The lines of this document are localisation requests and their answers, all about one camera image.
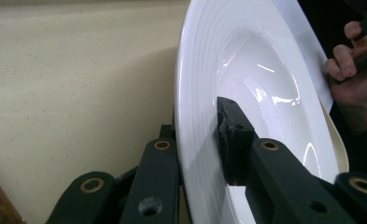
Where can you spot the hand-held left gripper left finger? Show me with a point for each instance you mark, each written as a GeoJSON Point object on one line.
{"type": "Point", "coordinates": [167, 132]}

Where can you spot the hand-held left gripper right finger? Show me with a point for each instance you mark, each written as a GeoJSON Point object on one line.
{"type": "Point", "coordinates": [235, 146]}

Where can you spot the white deep plate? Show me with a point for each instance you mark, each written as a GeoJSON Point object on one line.
{"type": "Point", "coordinates": [249, 56]}

